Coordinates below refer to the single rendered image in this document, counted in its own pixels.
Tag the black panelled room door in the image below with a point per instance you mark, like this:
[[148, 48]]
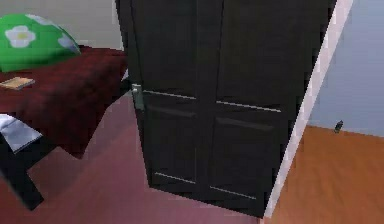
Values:
[[213, 100]]

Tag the bed with dark red cover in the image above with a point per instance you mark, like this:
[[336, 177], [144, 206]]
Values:
[[66, 100]]

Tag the small dark door stop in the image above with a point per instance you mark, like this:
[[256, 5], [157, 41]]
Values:
[[338, 126]]

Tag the green flowered pillow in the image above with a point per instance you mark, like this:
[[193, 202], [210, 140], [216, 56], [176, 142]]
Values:
[[30, 46]]

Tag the tan book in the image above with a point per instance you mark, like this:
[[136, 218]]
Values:
[[17, 82]]

